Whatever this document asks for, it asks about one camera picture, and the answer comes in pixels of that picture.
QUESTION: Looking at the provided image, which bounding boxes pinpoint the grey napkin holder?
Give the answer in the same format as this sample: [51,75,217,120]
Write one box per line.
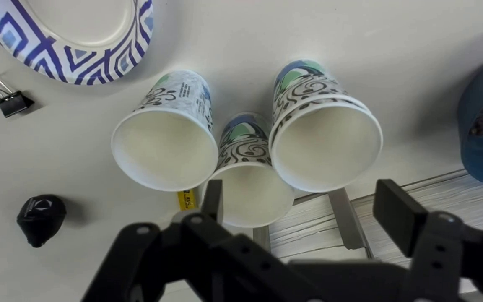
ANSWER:
[251,187,376,261]

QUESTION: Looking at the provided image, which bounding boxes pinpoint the blue patterned paper plate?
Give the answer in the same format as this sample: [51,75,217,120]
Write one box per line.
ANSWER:
[0,0,158,88]

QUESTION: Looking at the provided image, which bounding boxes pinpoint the patterned paper cup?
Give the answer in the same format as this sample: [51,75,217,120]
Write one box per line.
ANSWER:
[272,59,363,123]
[110,70,222,194]
[269,93,385,195]
[212,113,298,231]

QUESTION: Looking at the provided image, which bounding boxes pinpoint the yellow packet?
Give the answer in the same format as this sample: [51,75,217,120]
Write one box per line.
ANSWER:
[175,189,200,214]

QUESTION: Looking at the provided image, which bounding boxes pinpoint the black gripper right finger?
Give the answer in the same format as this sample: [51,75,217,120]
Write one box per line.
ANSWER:
[373,179,483,302]

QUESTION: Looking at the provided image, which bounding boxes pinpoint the small black round object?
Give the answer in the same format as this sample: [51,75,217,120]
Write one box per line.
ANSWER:
[16,194,70,251]

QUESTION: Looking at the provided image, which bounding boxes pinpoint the black binder clip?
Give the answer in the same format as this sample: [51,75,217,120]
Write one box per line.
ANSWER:
[0,63,38,120]

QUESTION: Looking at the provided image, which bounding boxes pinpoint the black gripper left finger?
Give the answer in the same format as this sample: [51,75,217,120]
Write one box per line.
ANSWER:
[81,179,333,302]

